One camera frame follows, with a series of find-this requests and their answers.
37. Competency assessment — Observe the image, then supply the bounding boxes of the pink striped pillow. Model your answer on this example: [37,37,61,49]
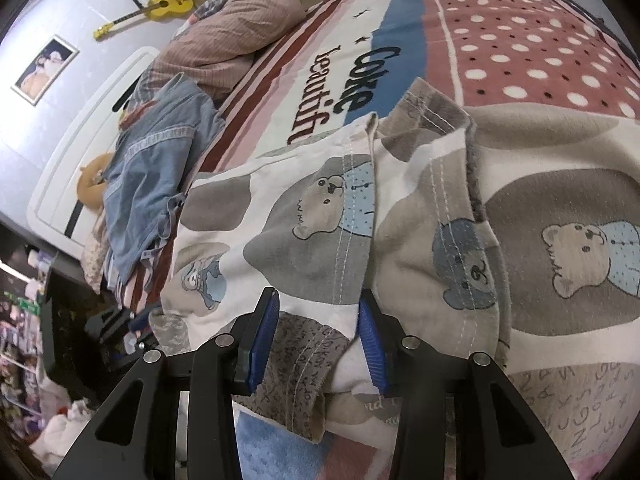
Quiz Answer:
[137,0,306,108]

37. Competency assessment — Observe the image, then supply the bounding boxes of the white cloth heap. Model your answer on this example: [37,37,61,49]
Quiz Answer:
[29,400,97,476]

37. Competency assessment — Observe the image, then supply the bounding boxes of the striped dotted printed blanket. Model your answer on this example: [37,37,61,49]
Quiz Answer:
[117,0,640,480]

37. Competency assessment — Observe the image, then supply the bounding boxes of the orange plush toy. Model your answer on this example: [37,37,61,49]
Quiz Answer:
[75,152,118,209]

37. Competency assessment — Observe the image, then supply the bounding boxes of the floral bed sheet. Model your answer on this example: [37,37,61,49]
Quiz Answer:
[80,210,118,295]

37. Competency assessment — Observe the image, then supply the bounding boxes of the cluttered shelf of small goods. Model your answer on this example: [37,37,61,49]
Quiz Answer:
[0,255,51,441]

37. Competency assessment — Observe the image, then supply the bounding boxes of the framed wall picture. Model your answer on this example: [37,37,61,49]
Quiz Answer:
[11,35,81,107]

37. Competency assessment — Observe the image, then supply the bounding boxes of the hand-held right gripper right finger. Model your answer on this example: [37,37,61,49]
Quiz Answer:
[357,287,576,480]

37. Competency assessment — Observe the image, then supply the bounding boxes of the white headboard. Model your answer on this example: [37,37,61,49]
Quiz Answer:
[27,46,161,256]

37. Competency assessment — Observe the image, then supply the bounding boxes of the bear print pants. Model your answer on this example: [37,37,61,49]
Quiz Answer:
[150,77,640,466]

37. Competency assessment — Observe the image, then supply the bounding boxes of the yellow guitar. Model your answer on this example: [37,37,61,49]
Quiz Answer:
[92,0,195,41]

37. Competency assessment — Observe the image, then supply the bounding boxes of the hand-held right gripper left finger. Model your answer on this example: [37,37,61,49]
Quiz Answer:
[52,287,281,480]

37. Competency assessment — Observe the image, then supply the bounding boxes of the blue denim garment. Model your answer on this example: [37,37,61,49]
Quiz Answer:
[97,74,226,291]

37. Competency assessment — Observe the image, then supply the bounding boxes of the black bedside table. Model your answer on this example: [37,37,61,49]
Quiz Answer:
[40,255,132,403]

